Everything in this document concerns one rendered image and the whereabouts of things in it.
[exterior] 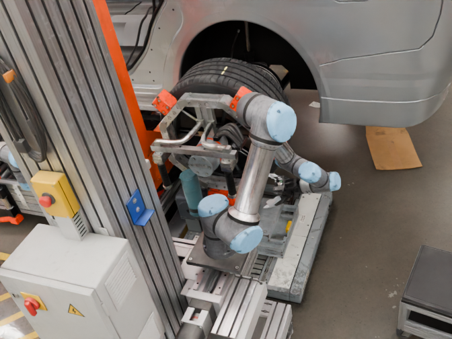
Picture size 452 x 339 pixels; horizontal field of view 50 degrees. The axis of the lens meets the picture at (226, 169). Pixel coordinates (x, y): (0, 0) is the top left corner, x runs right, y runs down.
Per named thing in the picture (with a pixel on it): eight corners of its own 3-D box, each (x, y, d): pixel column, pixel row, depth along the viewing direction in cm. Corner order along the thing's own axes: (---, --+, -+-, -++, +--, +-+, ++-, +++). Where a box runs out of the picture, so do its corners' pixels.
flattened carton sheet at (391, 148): (403, 122, 372) (403, 119, 370) (422, 167, 329) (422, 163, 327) (362, 127, 376) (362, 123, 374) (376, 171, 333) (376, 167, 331)
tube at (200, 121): (205, 125, 231) (201, 106, 225) (188, 149, 218) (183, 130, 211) (173, 123, 238) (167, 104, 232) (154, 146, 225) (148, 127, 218)
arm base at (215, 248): (233, 262, 183) (229, 244, 177) (197, 255, 189) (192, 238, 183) (246, 233, 194) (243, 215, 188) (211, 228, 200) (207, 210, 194)
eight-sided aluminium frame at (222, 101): (275, 188, 249) (262, 95, 216) (271, 197, 245) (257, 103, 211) (180, 176, 270) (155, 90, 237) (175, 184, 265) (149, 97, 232)
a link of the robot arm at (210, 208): (220, 211, 192) (214, 185, 184) (242, 227, 183) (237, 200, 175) (196, 227, 187) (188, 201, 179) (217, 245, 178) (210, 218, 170)
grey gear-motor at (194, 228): (234, 196, 326) (225, 154, 304) (210, 241, 297) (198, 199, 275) (209, 192, 333) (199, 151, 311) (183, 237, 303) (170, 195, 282)
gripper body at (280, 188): (272, 176, 206) (297, 172, 198) (282, 181, 212) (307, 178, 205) (271, 194, 203) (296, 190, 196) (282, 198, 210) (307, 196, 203)
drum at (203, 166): (232, 153, 245) (228, 129, 236) (216, 179, 230) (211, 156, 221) (206, 150, 250) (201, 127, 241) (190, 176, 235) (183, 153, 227)
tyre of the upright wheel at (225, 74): (320, 107, 239) (207, 30, 235) (309, 134, 223) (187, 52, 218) (257, 180, 286) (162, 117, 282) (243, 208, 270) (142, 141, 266)
